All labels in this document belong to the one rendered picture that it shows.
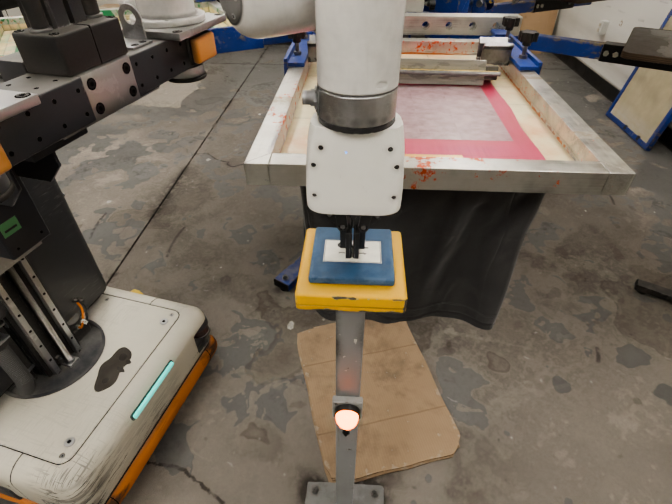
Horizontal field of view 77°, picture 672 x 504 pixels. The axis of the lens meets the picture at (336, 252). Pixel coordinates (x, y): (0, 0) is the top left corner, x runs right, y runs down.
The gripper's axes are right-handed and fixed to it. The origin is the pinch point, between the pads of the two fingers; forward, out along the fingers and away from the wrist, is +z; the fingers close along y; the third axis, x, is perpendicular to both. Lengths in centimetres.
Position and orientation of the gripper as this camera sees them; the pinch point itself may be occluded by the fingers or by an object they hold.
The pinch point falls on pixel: (352, 238)
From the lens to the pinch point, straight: 51.0
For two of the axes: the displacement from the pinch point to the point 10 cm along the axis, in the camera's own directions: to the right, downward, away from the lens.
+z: 0.0, 7.7, 6.4
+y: 10.0, 0.4, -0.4
